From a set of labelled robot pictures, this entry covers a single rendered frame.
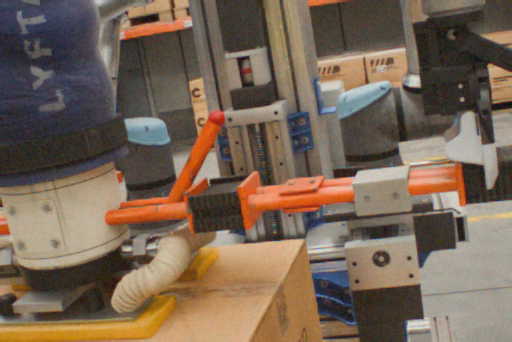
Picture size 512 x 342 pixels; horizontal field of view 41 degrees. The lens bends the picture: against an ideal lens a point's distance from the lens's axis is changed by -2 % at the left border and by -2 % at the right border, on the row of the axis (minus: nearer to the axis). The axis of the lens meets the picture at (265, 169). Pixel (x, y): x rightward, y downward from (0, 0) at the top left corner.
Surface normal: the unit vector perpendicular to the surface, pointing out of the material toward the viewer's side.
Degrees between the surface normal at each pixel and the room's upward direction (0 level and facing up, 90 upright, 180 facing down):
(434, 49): 89
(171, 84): 90
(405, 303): 90
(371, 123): 90
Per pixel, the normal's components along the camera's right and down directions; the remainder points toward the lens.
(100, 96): 0.88, -0.13
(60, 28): 0.61, 0.08
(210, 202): -0.24, 0.25
